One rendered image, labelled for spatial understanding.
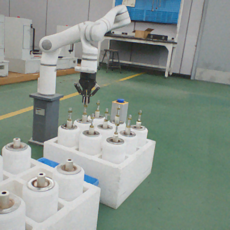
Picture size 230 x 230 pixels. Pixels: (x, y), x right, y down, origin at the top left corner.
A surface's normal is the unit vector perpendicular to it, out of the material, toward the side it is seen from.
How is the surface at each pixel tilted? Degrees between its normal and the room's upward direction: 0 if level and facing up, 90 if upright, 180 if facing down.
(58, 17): 90
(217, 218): 0
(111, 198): 90
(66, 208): 0
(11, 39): 90
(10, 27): 90
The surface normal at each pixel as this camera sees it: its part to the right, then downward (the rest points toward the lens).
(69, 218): 0.86, 0.22
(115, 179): -0.48, 0.18
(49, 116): 0.40, 0.23
